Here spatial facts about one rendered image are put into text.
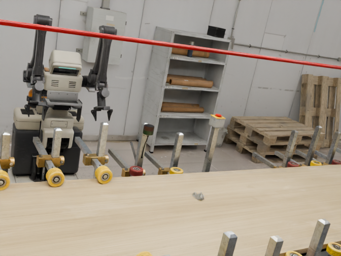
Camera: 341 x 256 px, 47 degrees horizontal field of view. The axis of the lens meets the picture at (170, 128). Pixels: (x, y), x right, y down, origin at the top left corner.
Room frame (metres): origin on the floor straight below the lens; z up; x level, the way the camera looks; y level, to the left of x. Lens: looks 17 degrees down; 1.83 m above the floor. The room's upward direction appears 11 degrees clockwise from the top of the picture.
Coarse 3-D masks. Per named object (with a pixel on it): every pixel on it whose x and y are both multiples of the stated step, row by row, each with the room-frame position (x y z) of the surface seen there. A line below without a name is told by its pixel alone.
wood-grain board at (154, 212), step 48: (0, 192) 1.58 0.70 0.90; (48, 192) 1.66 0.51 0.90; (96, 192) 1.75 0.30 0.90; (144, 192) 1.85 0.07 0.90; (192, 192) 1.96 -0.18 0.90; (240, 192) 2.08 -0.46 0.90; (288, 192) 2.21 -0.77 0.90; (336, 192) 2.36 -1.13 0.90; (0, 240) 1.24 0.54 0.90; (48, 240) 1.30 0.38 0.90; (96, 240) 1.36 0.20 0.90; (144, 240) 1.42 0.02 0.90; (192, 240) 1.49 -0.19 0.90; (240, 240) 1.57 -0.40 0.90; (288, 240) 1.65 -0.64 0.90; (336, 240) 1.74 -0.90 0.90
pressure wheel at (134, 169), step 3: (132, 168) 2.11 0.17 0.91; (135, 168) 2.11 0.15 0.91; (138, 168) 2.13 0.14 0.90; (141, 168) 2.13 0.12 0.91; (129, 171) 2.10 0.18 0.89; (132, 171) 2.08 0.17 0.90; (135, 171) 2.08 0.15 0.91; (138, 171) 2.08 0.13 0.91; (141, 171) 2.09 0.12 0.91; (132, 174) 2.08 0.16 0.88; (135, 174) 2.07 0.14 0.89; (138, 174) 2.08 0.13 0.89; (141, 174) 2.09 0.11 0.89
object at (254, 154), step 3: (252, 153) 3.08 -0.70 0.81; (255, 153) 3.06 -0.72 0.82; (255, 156) 3.05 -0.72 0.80; (258, 156) 3.02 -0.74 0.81; (261, 156) 3.02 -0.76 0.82; (258, 159) 3.01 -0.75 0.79; (261, 159) 2.99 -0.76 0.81; (264, 159) 2.96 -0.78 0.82; (267, 159) 2.97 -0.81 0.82; (264, 162) 2.95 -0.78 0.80; (267, 162) 2.93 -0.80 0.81; (270, 162) 2.92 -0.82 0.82; (267, 165) 2.92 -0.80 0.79; (270, 165) 2.90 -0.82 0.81; (273, 165) 2.88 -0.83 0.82; (276, 165) 2.88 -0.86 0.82
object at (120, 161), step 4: (112, 148) 2.47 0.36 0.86; (108, 152) 2.45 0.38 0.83; (112, 152) 2.40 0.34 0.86; (116, 152) 2.41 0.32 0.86; (112, 156) 2.39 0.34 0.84; (116, 156) 2.34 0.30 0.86; (116, 160) 2.33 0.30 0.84; (120, 160) 2.30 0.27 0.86; (120, 164) 2.27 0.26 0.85; (124, 164) 2.25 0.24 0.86
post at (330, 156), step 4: (336, 132) 3.11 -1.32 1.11; (336, 136) 3.10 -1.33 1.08; (332, 140) 3.12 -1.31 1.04; (336, 140) 3.09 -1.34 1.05; (332, 144) 3.11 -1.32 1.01; (336, 144) 3.10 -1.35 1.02; (332, 148) 3.10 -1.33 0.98; (328, 152) 3.12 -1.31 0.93; (332, 152) 3.09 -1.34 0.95; (328, 156) 3.11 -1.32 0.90; (332, 156) 3.10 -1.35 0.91; (328, 160) 3.10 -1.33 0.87
